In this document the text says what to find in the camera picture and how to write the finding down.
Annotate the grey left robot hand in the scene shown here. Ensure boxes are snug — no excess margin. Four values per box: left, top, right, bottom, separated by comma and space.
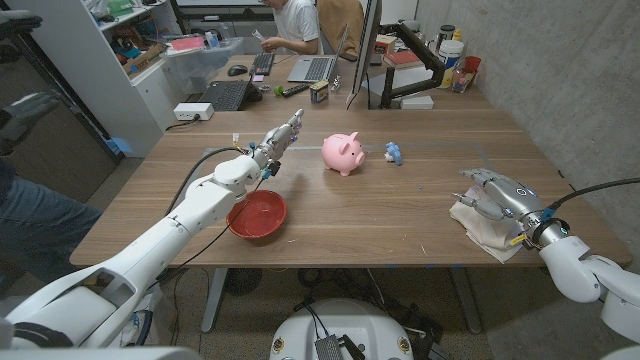
251, 108, 305, 180

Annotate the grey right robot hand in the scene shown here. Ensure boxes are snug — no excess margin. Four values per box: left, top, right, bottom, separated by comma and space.
451, 167, 570, 250

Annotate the beige cheesecloth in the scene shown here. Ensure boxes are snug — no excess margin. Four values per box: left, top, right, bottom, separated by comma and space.
448, 184, 526, 265

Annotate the pink piggy bank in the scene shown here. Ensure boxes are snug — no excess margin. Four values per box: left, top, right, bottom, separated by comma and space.
321, 131, 366, 177

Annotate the red bowl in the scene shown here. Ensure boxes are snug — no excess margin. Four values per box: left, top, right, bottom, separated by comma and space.
225, 189, 288, 240

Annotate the black remote control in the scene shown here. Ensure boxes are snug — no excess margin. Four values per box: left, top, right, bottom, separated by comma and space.
282, 82, 312, 98

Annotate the yellow black box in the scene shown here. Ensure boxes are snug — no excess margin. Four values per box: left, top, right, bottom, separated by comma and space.
309, 79, 330, 105

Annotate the black keyboard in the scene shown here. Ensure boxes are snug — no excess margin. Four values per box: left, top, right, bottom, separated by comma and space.
248, 51, 276, 77
198, 78, 264, 112

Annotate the silver laptop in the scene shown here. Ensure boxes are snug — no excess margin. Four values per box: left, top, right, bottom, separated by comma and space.
286, 22, 350, 84

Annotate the white power strip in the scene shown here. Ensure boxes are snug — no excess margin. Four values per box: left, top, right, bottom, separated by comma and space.
173, 102, 215, 122

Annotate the clear plastic bin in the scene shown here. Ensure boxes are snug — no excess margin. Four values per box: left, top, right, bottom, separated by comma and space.
160, 37, 245, 95

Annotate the grey table leg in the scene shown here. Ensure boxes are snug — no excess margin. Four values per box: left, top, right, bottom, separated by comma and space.
447, 267, 484, 335
200, 268, 230, 334

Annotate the person in white t-shirt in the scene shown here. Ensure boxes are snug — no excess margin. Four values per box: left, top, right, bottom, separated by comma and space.
259, 0, 321, 55

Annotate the glass jar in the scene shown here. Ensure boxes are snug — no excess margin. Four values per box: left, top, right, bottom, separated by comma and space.
451, 67, 474, 94

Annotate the computer monitor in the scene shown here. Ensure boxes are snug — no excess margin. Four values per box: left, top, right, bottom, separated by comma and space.
345, 0, 384, 106

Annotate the pink folder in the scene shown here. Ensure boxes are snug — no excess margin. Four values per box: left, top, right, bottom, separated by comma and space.
169, 35, 206, 52

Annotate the flat white box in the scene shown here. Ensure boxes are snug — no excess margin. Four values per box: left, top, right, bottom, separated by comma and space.
399, 94, 435, 111

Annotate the brown chair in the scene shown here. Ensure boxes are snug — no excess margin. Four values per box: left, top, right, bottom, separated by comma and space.
315, 0, 366, 56

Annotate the black round floor fan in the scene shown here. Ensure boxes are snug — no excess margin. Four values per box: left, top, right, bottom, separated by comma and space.
223, 268, 264, 296

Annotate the red book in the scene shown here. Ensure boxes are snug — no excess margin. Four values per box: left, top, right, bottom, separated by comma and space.
382, 49, 425, 70

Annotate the white plastic tub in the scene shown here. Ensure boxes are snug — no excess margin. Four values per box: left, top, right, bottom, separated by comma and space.
437, 39, 465, 90

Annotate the cardboard box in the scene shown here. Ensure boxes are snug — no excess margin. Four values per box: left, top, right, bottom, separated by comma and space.
122, 42, 166, 76

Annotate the black-lidded jar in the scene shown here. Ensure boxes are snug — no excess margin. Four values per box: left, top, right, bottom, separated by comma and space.
436, 24, 457, 51

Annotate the white shelf cabinet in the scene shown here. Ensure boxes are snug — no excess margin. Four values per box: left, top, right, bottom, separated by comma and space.
4, 0, 184, 159

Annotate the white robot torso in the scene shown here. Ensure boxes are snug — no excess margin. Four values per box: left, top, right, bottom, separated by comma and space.
269, 298, 415, 360

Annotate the person in blue jeans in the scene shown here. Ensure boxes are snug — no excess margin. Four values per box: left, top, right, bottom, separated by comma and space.
0, 159, 104, 296

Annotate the black and white glove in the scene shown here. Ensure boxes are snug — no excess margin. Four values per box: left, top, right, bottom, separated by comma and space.
0, 90, 61, 156

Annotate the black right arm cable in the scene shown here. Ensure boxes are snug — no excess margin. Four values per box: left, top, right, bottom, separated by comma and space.
547, 177, 640, 214

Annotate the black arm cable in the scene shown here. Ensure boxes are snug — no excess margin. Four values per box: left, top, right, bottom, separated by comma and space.
164, 146, 251, 217
547, 177, 640, 214

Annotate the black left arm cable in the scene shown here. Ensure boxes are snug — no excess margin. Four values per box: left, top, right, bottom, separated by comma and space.
164, 146, 251, 217

